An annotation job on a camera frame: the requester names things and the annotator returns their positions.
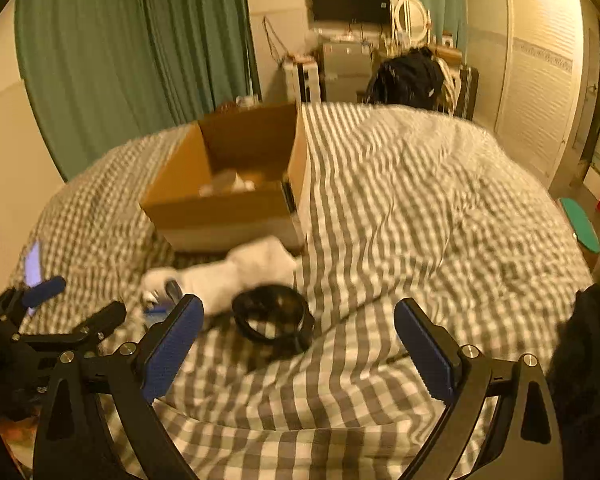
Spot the green oval board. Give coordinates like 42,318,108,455
558,197,600,254

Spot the white oval mirror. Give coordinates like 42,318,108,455
391,0,431,47

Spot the pale crumpled packet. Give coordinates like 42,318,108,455
199,169,257,197

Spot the white cloth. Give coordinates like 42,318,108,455
140,235,301,317

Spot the white wardrobe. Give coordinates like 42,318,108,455
461,0,600,192

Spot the black monitor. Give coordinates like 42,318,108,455
310,0,391,25

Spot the dark cloth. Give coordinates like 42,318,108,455
545,282,600,463

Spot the black coiled belt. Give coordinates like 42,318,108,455
231,284,316,359

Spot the wide green curtain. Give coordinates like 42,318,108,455
14,0,262,182

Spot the dark case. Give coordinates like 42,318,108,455
452,65,480,122

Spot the grey checked blanket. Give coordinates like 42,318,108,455
9,102,597,480

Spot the grey cabinet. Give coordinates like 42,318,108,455
322,40,377,104

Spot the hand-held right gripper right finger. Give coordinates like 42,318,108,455
393,297,564,480

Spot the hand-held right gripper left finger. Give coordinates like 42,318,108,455
32,295,206,480

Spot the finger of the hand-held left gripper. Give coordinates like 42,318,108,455
10,301,127,357
0,275,66,326

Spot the black clothing pile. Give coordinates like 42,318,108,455
364,49,447,112

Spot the small blue object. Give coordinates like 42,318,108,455
144,304,175,327

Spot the brown cardboard box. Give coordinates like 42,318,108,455
139,101,312,257

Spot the white slatted crate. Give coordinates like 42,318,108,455
284,56,327,104

